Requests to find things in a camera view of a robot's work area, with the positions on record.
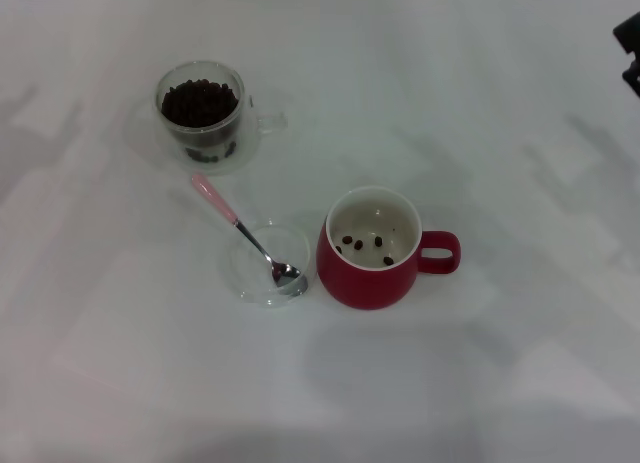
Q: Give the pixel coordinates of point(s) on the red ceramic mug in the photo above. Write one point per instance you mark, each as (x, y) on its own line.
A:
(365, 289)

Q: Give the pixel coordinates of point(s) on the coffee bean pile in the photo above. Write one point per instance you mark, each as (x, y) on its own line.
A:
(200, 105)

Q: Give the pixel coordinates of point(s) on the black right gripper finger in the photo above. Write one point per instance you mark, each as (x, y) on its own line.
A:
(630, 33)
(634, 78)

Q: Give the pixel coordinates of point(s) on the small clear glass dish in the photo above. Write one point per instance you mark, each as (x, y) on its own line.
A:
(250, 294)

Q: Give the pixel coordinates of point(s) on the double-wall glass cup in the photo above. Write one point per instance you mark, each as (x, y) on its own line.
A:
(167, 145)

